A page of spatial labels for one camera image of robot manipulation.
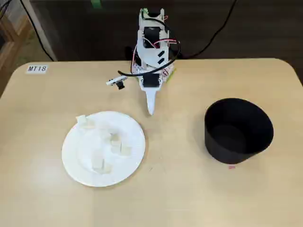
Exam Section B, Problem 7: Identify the white paper plate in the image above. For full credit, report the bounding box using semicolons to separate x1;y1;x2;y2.
61;111;146;187

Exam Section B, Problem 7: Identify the black pot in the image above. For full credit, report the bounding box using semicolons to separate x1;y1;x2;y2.
204;98;275;164

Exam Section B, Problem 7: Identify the black power cable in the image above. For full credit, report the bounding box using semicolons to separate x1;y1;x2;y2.
181;0;238;60

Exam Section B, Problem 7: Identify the thin black cable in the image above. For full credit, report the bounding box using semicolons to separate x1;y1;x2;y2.
20;0;56;61

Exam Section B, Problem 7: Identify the white MT18 label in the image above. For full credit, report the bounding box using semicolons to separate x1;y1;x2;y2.
25;65;49;74

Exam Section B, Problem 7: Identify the green base mat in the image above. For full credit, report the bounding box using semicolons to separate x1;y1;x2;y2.
165;68;177;84

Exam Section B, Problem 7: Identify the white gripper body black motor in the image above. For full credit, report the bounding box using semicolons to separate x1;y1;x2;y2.
139;73;164;92

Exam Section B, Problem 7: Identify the white cube block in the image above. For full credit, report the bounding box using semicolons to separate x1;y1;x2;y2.
91;153;113;175
119;141;132;157
109;132;123;148
75;114;95;130

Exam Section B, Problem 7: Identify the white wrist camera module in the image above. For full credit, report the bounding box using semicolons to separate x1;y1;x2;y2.
106;76;127;90

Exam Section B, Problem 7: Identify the wooden shelf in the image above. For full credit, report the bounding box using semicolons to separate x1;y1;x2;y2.
0;14;33;95

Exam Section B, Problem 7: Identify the red servo wire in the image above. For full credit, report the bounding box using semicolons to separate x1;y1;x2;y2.
153;38;178;48

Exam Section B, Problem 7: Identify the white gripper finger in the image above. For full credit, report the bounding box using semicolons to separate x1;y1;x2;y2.
144;88;159;116

